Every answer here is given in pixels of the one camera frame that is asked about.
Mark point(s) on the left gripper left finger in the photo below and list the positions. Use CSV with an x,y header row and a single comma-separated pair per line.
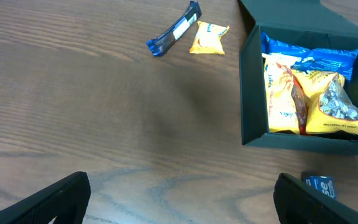
x,y
64,202

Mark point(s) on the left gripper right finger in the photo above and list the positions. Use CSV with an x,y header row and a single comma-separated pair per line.
x,y
297,202

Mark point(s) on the blue eclipse gum pack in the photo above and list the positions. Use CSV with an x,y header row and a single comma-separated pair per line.
x,y
323,184

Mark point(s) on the yellow orange snack packet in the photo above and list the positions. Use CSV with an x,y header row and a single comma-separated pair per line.
x,y
279,83

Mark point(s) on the red candy bag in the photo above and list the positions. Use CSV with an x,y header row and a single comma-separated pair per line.
x,y
298,96

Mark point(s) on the large yellow snack bag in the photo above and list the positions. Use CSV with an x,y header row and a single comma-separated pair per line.
x,y
329,108

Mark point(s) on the blue snack bar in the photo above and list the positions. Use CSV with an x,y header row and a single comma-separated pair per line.
x,y
328,60

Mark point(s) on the dark green box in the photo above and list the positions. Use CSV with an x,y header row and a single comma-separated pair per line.
x,y
305,23

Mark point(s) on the dark blue candy bar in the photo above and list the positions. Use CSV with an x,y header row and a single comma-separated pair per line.
x,y
160,45

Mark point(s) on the small yellow candy packet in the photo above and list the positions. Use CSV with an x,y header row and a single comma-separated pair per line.
x,y
208,39

